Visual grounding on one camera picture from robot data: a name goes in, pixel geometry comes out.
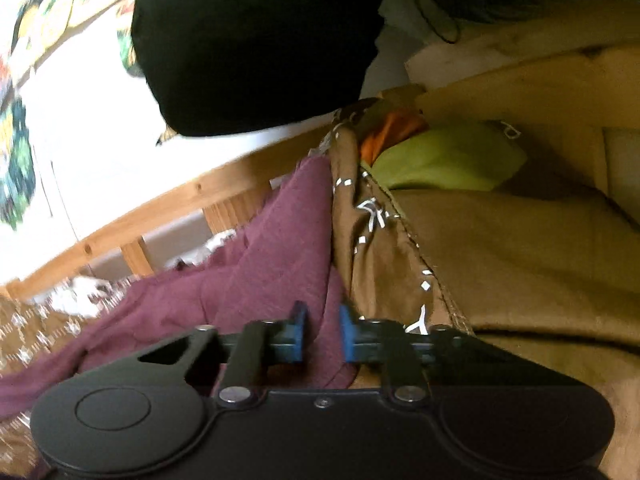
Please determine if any maroon long sleeve shirt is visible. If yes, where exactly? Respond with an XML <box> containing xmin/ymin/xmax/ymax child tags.
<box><xmin>1</xmin><ymin>156</ymin><xmax>356</xmax><ymax>454</ymax></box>

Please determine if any brown PF patterned duvet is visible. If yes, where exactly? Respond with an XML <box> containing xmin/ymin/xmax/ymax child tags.
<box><xmin>1</xmin><ymin>128</ymin><xmax>639</xmax><ymax>479</ymax></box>

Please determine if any white floral pillow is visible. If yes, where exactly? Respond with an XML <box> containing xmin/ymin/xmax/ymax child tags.
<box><xmin>32</xmin><ymin>229</ymin><xmax>236</xmax><ymax>318</ymax></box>

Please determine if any yellow-green cloth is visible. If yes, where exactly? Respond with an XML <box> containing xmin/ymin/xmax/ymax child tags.
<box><xmin>372</xmin><ymin>122</ymin><xmax>527</xmax><ymax>192</ymax></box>

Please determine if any black hanging jacket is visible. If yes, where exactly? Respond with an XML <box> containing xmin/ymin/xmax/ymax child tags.
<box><xmin>131</xmin><ymin>0</ymin><xmax>553</xmax><ymax>136</ymax></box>

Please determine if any anime girl green poster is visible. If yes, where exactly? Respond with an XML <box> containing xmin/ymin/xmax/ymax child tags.
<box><xmin>0</xmin><ymin>96</ymin><xmax>37</xmax><ymax>231</ymax></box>

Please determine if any colourful flower poster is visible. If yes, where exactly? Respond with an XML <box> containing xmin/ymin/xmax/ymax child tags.
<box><xmin>1</xmin><ymin>0</ymin><xmax>118</xmax><ymax>81</ymax></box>

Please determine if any wooden bed frame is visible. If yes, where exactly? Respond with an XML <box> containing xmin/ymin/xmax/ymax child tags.
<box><xmin>0</xmin><ymin>0</ymin><xmax>640</xmax><ymax>302</ymax></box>

